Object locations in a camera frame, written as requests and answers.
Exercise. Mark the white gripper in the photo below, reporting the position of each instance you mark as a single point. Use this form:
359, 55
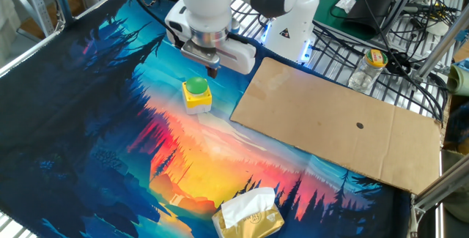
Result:
238, 56

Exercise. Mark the yellow box green push button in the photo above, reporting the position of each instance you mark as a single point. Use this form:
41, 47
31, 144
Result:
197, 97

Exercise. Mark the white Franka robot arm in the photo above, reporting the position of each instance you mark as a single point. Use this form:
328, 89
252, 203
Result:
289, 18

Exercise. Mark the green cutting mat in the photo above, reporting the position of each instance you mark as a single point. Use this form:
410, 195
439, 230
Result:
326, 14

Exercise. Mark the brown cardboard sheet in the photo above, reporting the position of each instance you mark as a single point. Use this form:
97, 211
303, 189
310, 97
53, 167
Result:
329, 128

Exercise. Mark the colourful forest sunset cloth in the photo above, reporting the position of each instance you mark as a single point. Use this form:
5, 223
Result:
73, 121

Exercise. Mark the glass jar yellow lid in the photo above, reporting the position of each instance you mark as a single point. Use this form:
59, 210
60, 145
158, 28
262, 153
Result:
366, 71

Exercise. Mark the gold tissue pack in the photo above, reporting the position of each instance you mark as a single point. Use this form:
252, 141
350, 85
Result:
253, 223

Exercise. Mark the black pouch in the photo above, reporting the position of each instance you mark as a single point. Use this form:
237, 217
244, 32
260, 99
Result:
373, 7

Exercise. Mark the silver aluminium strut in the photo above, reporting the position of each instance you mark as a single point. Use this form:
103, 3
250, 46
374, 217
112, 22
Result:
439, 47

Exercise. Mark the pale green roll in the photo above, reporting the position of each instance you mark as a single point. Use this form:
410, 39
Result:
459, 80

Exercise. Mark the grey metal shelf frame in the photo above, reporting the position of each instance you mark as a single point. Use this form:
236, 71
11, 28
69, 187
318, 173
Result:
33, 3

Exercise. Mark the silver corner frame bar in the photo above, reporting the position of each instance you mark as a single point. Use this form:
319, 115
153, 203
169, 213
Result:
439, 186

